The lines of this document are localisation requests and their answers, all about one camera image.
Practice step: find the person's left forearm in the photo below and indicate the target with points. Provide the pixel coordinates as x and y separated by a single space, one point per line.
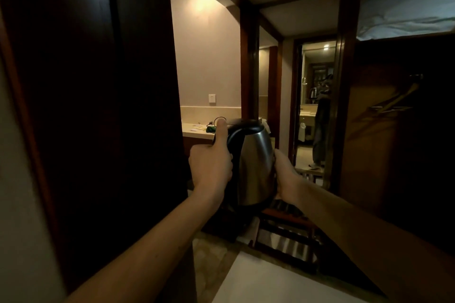
142 249

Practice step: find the dark wooden luggage rack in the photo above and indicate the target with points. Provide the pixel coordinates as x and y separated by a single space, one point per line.
284 231

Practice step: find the hanging grey garment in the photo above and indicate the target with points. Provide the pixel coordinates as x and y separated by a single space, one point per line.
321 125

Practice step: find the person's left thumb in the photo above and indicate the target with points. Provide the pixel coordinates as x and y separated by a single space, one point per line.
221 134

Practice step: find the wooden clothes hanger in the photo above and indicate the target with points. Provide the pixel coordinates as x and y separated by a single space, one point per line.
396 98

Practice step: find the white wall socket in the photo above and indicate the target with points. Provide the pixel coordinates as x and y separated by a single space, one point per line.
212 98

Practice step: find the dark wooden wardrobe door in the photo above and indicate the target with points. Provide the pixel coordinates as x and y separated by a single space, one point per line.
96 118

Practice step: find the dark wooden wardrobe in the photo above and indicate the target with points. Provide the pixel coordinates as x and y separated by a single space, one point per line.
398 111

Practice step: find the person's right forearm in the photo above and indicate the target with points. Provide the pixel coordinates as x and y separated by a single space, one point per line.
373 242

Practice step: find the green cloth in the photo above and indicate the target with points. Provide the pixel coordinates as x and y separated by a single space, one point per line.
210 129

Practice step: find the bathroom mirror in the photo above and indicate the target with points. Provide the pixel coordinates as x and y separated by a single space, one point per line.
316 77

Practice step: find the white folded bedding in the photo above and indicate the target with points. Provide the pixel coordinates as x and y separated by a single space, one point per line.
408 8

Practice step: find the stainless steel electric kettle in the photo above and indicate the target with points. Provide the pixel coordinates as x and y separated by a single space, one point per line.
252 164

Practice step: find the dark wooden door frame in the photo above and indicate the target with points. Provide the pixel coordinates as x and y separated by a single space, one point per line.
297 100

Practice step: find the dark wooden pillar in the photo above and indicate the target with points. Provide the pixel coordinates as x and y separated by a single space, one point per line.
249 61

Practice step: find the white hanging towel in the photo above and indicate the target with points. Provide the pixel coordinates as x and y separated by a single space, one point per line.
302 132

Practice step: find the person's left hand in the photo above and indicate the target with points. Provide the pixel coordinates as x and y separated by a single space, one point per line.
209 166

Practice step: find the person's right hand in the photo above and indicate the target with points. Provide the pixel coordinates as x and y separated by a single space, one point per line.
286 178

